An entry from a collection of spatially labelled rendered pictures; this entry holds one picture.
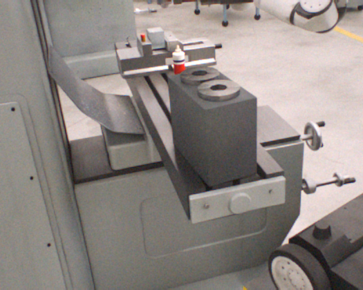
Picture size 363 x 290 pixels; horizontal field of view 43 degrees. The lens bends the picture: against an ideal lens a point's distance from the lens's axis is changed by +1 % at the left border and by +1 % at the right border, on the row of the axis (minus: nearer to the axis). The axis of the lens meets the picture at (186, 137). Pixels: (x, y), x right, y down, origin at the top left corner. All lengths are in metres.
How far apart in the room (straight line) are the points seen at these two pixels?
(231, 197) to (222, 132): 0.16
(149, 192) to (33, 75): 0.54
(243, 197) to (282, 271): 0.48
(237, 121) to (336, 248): 0.58
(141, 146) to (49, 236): 0.39
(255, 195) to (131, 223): 0.64
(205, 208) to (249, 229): 0.76
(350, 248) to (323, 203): 1.16
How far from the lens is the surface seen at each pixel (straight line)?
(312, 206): 2.54
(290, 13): 1.31
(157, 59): 1.65
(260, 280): 1.56
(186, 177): 1.04
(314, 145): 1.83
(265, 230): 1.79
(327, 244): 1.38
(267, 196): 1.06
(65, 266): 1.58
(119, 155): 1.45
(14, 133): 1.33
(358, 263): 1.41
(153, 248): 1.69
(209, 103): 0.94
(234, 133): 0.97
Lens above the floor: 1.51
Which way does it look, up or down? 28 degrees down
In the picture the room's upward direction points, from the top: 4 degrees counter-clockwise
